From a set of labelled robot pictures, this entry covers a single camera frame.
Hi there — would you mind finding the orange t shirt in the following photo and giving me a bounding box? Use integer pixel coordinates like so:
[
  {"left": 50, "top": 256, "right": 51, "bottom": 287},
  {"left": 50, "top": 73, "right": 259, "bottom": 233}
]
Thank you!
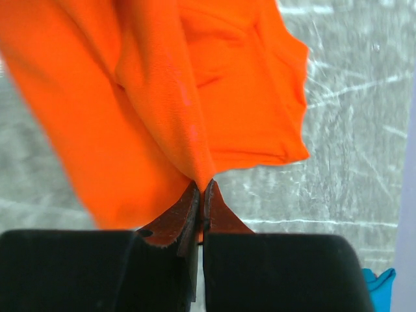
[{"left": 1, "top": 1, "right": 309, "bottom": 229}]

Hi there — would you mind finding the blue folded t shirt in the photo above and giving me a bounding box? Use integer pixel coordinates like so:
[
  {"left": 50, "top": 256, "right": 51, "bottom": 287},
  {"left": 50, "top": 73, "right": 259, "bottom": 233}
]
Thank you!
[{"left": 361, "top": 268, "right": 396, "bottom": 312}]

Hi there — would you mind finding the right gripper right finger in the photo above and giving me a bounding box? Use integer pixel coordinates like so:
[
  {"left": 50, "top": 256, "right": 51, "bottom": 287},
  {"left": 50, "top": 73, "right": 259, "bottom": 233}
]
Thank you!
[{"left": 203, "top": 181, "right": 374, "bottom": 311}]

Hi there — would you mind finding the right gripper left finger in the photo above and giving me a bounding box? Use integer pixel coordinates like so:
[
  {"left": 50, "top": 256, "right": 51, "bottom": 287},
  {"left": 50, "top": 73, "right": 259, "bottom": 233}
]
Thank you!
[{"left": 1, "top": 183, "right": 200, "bottom": 311}]

